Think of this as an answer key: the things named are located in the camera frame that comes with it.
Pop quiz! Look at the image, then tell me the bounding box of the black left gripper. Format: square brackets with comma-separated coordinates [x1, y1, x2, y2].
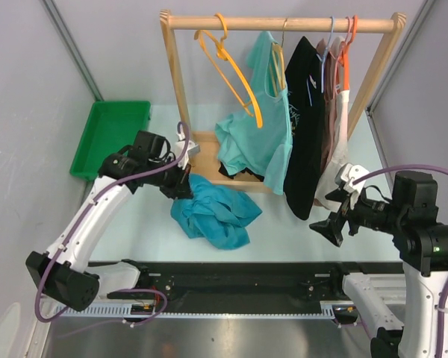
[146, 156, 193, 199]

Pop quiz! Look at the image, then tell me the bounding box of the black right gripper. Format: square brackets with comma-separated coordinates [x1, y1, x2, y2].
[309, 183, 405, 244]

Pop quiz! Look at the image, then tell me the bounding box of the teal blue t shirt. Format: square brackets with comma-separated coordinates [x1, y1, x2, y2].
[170, 174, 262, 250]

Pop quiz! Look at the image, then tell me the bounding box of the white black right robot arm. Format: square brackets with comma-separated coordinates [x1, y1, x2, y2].
[309, 163, 448, 357]

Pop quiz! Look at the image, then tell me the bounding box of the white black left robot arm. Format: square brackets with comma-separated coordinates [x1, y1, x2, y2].
[25, 122, 193, 314]

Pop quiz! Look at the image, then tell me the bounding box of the black t shirt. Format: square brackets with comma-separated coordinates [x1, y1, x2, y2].
[282, 37, 325, 220]

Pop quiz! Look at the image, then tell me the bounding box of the mint green t shirt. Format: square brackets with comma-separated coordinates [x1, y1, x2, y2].
[215, 31, 293, 195]

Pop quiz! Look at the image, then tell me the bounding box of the yellow plastic hanger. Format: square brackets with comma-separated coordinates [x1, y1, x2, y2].
[193, 13, 265, 128]

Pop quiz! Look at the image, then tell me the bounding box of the light blue plastic hanger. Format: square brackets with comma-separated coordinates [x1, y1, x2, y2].
[317, 16, 335, 94]

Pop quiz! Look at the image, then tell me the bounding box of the pink plastic hanger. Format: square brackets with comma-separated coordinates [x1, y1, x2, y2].
[329, 16, 354, 76]

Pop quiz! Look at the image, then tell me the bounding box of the orange plastic hanger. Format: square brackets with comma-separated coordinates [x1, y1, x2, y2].
[340, 15, 358, 90]

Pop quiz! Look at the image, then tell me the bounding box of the wooden hanger metal hook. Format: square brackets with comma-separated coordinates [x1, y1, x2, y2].
[271, 18, 288, 92]

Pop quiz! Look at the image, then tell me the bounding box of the wooden clothes rack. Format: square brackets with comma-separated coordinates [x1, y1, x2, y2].
[159, 10, 407, 192]

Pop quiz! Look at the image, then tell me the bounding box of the white garment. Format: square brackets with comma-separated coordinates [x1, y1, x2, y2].
[314, 36, 351, 210]

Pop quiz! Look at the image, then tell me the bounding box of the green plastic tray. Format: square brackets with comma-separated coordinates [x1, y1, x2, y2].
[69, 101, 151, 181]

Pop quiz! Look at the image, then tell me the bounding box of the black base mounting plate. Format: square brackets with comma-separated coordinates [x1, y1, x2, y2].
[107, 262, 403, 309]

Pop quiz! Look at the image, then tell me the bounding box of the pink beige garment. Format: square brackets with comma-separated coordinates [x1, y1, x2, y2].
[317, 55, 337, 188]

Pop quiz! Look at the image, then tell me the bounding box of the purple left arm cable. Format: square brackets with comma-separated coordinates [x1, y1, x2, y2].
[34, 121, 192, 336]

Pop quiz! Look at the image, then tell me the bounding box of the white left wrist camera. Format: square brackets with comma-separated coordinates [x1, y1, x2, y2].
[172, 133, 200, 169]

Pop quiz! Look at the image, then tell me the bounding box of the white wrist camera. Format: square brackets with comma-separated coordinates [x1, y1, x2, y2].
[172, 133, 200, 169]
[335, 163, 370, 210]

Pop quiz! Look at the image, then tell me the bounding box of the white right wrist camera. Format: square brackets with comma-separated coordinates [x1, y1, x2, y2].
[335, 163, 370, 210]

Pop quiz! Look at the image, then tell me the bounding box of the white slotted cable duct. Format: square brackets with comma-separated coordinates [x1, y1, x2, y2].
[63, 301, 335, 319]

